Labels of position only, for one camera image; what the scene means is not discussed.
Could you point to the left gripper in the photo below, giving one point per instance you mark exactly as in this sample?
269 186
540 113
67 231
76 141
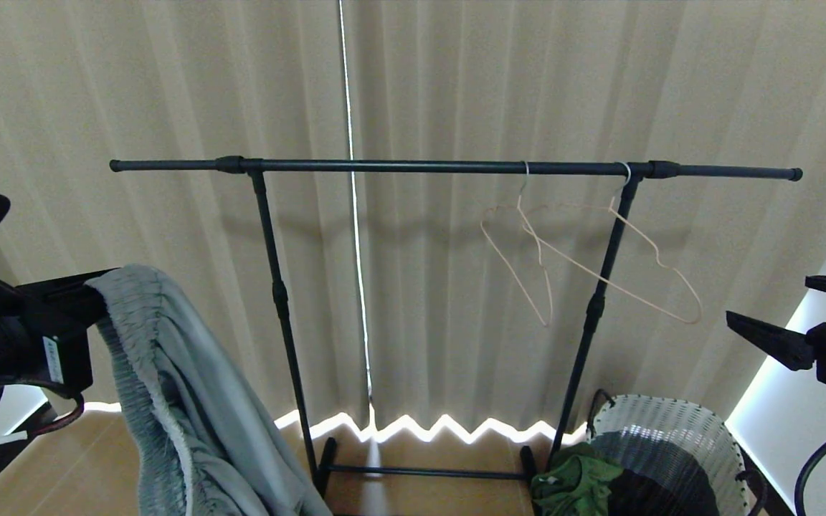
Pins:
19 344

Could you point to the pale grey shorts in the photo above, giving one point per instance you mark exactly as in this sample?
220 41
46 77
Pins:
183 387

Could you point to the pink clothes hanger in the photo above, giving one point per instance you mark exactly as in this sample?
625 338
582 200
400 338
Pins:
603 281
549 301

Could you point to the white laundry basket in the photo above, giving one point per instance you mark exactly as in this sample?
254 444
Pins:
671 423

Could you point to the black clothes rack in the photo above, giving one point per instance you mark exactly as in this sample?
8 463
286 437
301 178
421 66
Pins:
420 167

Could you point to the beige curtain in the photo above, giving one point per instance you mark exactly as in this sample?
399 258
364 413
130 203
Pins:
169 107

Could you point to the green garment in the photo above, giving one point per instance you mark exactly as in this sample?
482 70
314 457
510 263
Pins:
578 484

